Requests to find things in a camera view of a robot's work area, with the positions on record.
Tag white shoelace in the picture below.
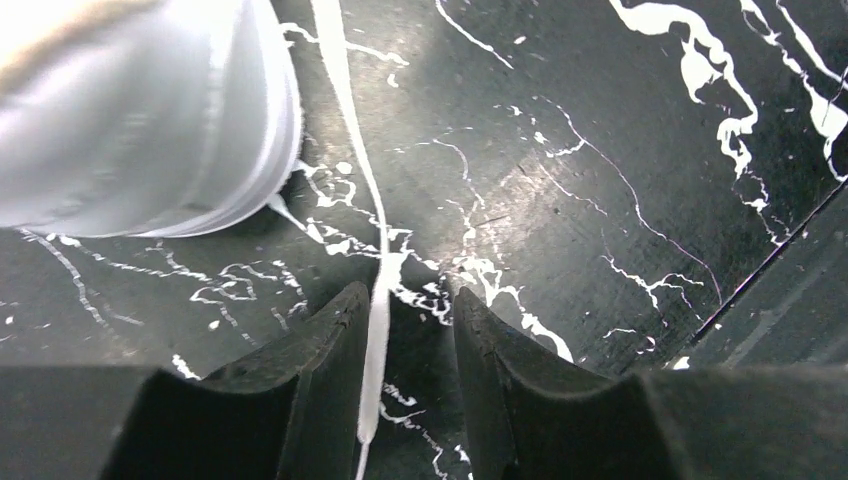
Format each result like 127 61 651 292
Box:
268 0 399 480

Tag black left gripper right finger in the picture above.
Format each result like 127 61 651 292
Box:
453 288 676 479

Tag white sneaker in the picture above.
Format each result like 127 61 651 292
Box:
1 1 302 238

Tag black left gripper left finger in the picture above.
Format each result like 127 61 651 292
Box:
103 282 369 479

